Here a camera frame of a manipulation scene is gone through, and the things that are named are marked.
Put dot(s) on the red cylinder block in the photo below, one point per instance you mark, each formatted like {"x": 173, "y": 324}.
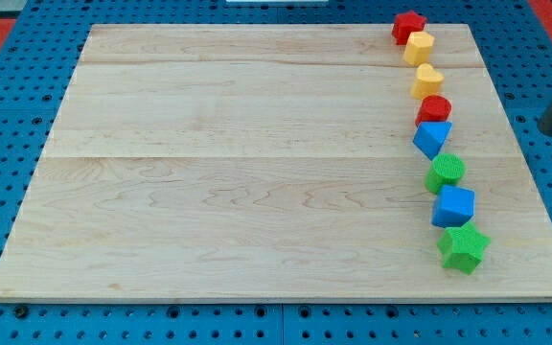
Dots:
{"x": 434, "y": 108}

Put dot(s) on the green cylinder block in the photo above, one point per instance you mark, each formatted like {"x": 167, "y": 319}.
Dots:
{"x": 444, "y": 169}

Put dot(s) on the blue triangle block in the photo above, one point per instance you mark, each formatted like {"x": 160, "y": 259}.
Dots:
{"x": 431, "y": 136}

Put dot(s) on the yellow heart block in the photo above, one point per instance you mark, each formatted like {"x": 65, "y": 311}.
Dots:
{"x": 428, "y": 81}

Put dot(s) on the blue cube block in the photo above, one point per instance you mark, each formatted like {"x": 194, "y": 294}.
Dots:
{"x": 453, "y": 207}

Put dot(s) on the yellow hexagon block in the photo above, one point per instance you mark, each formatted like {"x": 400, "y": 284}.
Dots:
{"x": 418, "y": 48}

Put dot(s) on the green star block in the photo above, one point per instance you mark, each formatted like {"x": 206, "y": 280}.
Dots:
{"x": 463, "y": 247}

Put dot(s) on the red star block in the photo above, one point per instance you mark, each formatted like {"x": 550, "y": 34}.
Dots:
{"x": 406, "y": 23}

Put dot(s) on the light wooden board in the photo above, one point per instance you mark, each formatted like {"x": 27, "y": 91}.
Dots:
{"x": 222, "y": 164}

